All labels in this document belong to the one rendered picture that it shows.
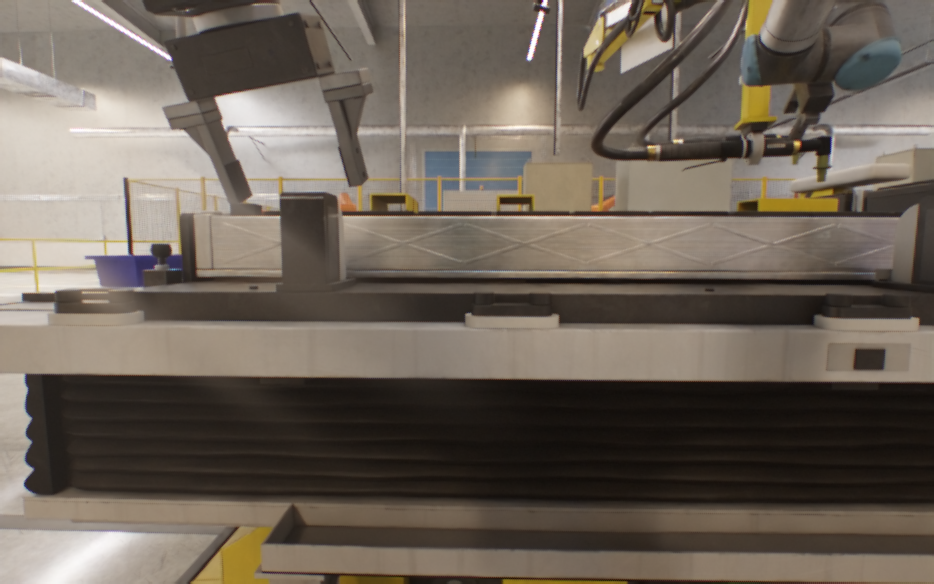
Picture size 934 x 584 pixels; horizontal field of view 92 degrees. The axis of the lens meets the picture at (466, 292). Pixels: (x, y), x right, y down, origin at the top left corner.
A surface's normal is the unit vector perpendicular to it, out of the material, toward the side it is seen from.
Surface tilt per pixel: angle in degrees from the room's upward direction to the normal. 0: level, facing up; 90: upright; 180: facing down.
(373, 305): 90
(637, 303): 90
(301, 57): 114
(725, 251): 90
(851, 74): 150
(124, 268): 95
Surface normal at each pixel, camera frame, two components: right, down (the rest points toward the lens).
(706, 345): -0.03, 0.10
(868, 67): -0.07, 0.91
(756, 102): -0.29, 0.09
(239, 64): -0.09, 0.49
